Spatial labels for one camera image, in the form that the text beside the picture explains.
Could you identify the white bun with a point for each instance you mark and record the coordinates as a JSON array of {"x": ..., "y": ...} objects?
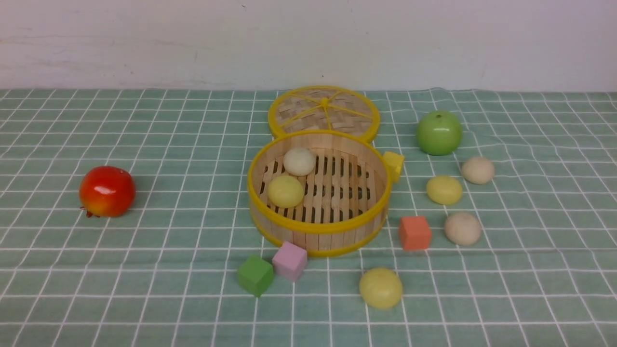
[
  {"x": 299, "y": 161},
  {"x": 478, "y": 170},
  {"x": 462, "y": 229}
]

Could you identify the yellow bun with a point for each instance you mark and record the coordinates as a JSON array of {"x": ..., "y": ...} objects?
[
  {"x": 381, "y": 288},
  {"x": 444, "y": 190},
  {"x": 285, "y": 191}
]

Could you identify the yellow bun front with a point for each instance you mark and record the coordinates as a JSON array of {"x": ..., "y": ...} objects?
[{"x": 381, "y": 288}]

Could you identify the bamboo steamer tray yellow rim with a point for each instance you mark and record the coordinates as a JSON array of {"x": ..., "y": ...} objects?
[{"x": 346, "y": 197}]

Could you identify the woven bamboo steamer lid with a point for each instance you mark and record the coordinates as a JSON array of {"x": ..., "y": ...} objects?
[{"x": 324, "y": 107}]

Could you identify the yellow cube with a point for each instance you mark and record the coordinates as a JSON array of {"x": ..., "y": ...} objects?
[{"x": 395, "y": 164}]

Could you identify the pink cube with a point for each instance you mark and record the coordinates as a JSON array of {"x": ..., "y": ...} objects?
[{"x": 290, "y": 261}]

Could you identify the green cube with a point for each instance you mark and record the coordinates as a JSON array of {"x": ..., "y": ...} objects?
[{"x": 255, "y": 275}]

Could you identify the orange cube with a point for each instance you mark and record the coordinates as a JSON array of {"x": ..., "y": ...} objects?
[{"x": 414, "y": 233}]

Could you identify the green apple toy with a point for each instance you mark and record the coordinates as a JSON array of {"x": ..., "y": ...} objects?
[{"x": 439, "y": 133}]

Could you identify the green checkered tablecloth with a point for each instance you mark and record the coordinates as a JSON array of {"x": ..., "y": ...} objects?
[{"x": 163, "y": 274}]

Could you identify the red pomegranate toy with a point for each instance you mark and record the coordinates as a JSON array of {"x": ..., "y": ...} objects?
[{"x": 107, "y": 191}]

